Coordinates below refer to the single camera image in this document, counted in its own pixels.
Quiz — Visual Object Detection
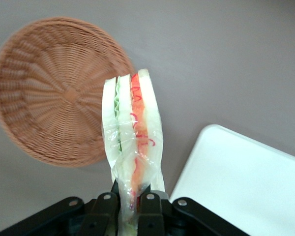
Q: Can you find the round brown wicker basket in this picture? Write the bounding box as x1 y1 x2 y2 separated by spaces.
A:
0 16 138 168

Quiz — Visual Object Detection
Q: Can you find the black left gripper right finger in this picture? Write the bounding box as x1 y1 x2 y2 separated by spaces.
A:
137 189 165 236

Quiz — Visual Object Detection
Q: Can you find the plastic-wrapped triangle sandwich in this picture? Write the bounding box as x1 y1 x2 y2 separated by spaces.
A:
101 68 166 236

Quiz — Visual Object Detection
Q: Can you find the white plastic tray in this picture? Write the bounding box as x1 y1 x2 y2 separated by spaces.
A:
169 124 295 236

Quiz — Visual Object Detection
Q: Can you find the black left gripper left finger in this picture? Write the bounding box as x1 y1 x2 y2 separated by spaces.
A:
81 180 119 236

